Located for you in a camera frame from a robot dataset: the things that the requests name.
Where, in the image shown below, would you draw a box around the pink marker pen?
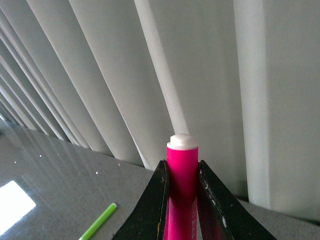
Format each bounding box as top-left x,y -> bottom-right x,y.
164,133 -> 199,240

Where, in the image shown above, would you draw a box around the white pleated curtain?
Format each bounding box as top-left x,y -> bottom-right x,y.
0,0 -> 320,221

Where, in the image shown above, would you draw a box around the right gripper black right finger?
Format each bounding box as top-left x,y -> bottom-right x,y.
197,160 -> 275,240

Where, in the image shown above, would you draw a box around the green marker pen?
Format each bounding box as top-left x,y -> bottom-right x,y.
79,202 -> 118,240

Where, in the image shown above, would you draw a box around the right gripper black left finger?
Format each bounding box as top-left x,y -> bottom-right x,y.
113,160 -> 170,240

